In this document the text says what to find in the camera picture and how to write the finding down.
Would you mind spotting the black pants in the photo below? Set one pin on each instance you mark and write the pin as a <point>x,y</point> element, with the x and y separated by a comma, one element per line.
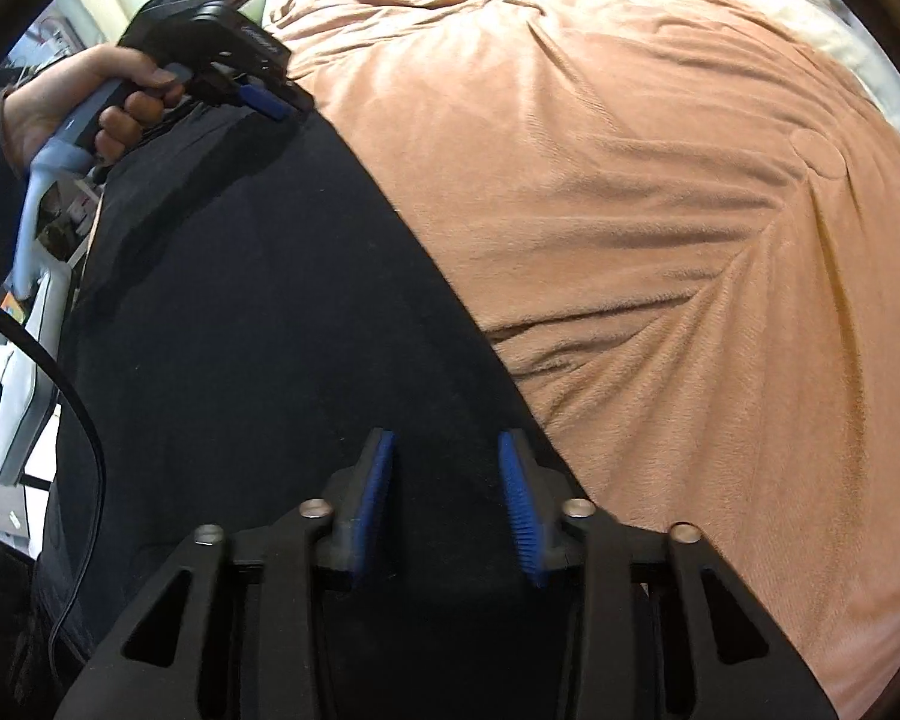
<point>270,300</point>

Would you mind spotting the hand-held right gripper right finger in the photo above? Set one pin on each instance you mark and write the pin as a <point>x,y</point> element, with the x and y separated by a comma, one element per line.
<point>525,517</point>

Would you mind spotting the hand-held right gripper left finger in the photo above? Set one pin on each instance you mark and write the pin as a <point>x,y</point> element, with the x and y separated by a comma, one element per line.
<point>371,510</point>

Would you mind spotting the cream duvet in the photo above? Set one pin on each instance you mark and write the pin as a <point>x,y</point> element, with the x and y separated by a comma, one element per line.
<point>862,52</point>

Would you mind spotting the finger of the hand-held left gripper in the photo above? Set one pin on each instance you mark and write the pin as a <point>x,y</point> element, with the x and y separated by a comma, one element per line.
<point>266,101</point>

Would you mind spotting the person's left hand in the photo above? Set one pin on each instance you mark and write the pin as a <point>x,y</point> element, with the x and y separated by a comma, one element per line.
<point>52,97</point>

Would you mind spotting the white plastic appliance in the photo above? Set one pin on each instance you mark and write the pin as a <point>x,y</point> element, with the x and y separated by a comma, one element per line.
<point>30,375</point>

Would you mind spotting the brown blanket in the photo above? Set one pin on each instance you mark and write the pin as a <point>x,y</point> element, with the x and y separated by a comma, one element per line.
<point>645,202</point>

